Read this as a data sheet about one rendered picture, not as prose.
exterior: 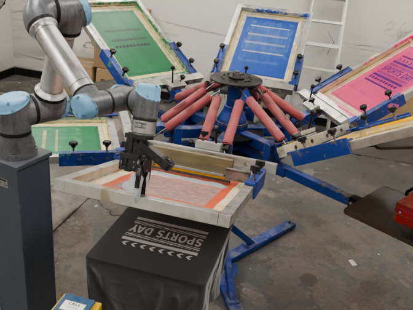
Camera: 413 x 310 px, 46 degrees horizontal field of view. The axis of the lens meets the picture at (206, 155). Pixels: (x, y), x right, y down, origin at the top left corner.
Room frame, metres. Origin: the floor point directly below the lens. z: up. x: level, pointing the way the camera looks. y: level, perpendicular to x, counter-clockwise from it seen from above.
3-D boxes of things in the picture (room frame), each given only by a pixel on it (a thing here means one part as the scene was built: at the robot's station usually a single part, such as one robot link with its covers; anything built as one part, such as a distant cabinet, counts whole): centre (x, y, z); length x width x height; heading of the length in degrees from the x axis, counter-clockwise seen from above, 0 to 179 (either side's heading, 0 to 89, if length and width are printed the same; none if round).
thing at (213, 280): (1.58, -0.08, 0.74); 0.46 x 0.04 x 0.42; 167
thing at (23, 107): (1.71, 0.72, 1.37); 0.13 x 0.12 x 0.14; 139
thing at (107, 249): (1.62, 0.13, 0.95); 0.48 x 0.44 x 0.01; 167
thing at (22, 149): (1.70, 0.73, 1.25); 0.15 x 0.15 x 0.10
